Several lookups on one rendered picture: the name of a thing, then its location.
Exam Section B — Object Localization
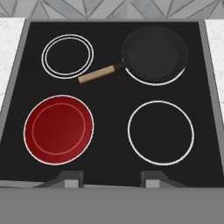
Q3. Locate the black glass hob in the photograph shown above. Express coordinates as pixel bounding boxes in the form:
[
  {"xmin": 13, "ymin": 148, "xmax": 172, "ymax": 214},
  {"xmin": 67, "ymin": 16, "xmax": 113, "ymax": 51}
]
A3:
[{"xmin": 0, "ymin": 18, "xmax": 224, "ymax": 189}]

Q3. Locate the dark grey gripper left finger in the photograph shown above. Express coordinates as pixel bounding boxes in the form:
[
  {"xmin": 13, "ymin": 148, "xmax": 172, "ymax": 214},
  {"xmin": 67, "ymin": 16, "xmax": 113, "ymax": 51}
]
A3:
[{"xmin": 34, "ymin": 170, "xmax": 85, "ymax": 189}]

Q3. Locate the black frying pan wooden handle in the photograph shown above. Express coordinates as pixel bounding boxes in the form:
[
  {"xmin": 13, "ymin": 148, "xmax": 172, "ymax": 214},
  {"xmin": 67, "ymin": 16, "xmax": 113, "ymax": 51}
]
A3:
[{"xmin": 77, "ymin": 25, "xmax": 189, "ymax": 85}]

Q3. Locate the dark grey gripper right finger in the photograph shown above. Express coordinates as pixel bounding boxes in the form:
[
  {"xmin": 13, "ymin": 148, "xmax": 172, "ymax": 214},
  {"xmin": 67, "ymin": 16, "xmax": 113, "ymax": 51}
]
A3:
[{"xmin": 139, "ymin": 170, "xmax": 191, "ymax": 189}]

